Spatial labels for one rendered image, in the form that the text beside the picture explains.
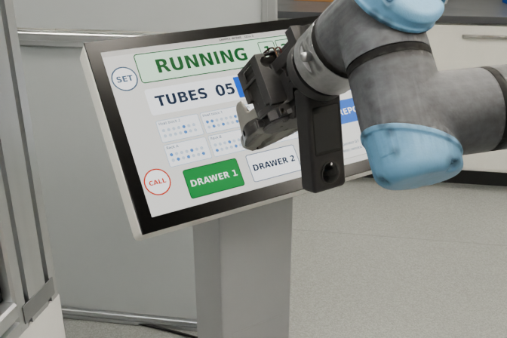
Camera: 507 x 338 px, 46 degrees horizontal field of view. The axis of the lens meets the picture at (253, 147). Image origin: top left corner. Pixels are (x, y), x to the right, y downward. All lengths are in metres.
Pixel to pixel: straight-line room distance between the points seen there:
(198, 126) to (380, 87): 0.49
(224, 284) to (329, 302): 1.23
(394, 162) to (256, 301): 0.75
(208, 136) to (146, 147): 0.10
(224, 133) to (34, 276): 0.38
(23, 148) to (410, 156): 0.41
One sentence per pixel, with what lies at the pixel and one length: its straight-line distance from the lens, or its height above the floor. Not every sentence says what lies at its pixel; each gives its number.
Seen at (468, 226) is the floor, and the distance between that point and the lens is 2.95.
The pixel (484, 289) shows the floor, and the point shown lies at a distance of 2.54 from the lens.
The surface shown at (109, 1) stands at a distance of 1.79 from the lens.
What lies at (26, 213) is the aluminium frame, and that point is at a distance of 0.71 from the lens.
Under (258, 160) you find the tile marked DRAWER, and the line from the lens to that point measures 0.95.
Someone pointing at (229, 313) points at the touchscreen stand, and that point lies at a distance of 1.17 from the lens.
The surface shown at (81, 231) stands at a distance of 2.11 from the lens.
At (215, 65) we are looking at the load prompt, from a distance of 1.00.
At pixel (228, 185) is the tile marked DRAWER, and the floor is 0.99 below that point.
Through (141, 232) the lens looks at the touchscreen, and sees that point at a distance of 0.86.
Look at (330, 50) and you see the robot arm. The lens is 0.56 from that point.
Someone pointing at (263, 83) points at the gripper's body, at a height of 1.21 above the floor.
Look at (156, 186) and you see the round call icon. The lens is 0.88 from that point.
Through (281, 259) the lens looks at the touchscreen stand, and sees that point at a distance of 1.17.
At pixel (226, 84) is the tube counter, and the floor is 1.12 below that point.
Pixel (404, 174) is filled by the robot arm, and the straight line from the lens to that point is 0.48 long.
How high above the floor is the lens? 1.40
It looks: 23 degrees down
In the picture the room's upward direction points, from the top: straight up
